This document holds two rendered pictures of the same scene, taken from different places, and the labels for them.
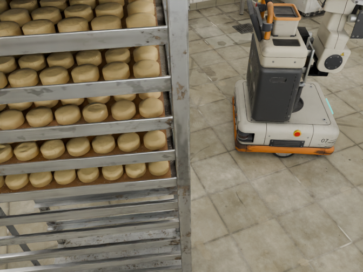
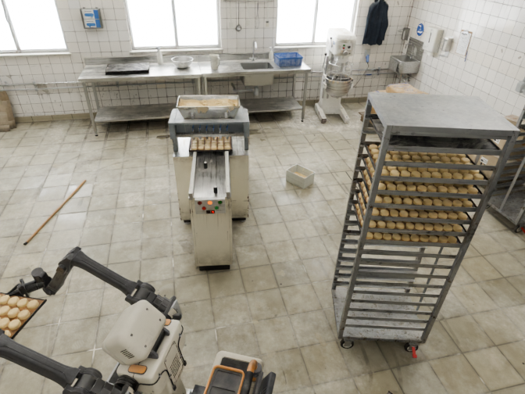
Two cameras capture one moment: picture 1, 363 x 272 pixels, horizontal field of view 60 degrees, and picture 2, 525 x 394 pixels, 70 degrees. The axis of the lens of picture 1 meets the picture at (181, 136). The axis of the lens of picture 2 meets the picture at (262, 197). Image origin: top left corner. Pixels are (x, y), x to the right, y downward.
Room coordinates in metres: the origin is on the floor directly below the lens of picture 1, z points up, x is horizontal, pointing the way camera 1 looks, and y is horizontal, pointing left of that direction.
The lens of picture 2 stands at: (2.69, -0.40, 2.55)
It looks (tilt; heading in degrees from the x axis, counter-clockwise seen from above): 35 degrees down; 186
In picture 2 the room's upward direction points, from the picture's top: 2 degrees clockwise
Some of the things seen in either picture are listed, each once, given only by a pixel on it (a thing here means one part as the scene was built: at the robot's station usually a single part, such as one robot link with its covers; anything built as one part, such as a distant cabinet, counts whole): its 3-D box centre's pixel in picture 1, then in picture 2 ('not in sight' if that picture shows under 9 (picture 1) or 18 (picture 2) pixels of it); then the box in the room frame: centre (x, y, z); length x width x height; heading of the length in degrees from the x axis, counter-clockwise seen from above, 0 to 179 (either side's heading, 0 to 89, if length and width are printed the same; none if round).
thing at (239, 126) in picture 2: not in sight; (210, 131); (-0.54, -1.24, 1.01); 0.72 x 0.33 x 0.34; 102
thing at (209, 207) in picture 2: not in sight; (210, 205); (0.31, -1.06, 0.77); 0.24 x 0.04 x 0.14; 102
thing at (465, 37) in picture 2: not in sight; (463, 44); (-3.29, 1.82, 1.37); 0.27 x 0.02 x 0.40; 20
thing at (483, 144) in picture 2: not in sight; (430, 134); (0.67, 0.33, 1.68); 0.60 x 0.40 x 0.02; 94
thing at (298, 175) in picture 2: not in sight; (300, 176); (-1.41, -0.35, 0.08); 0.30 x 0.22 x 0.16; 54
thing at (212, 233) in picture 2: not in sight; (212, 210); (-0.05, -1.14, 0.45); 0.70 x 0.34 x 0.90; 12
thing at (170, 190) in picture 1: (107, 196); (391, 301); (0.86, 0.33, 0.51); 0.64 x 0.03 x 0.03; 94
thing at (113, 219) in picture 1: (114, 219); (386, 317); (0.86, 0.33, 0.33); 0.64 x 0.03 x 0.03; 94
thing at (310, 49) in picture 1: (316, 55); not in sight; (1.88, -0.91, 0.61); 0.28 x 0.27 x 0.25; 174
